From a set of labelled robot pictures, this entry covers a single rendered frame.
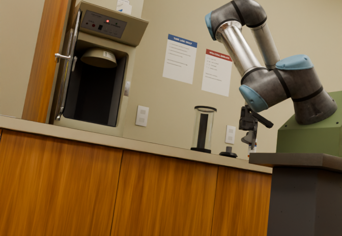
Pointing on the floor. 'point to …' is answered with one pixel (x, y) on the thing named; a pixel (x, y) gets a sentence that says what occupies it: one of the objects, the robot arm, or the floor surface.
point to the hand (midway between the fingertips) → (252, 147)
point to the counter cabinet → (122, 192)
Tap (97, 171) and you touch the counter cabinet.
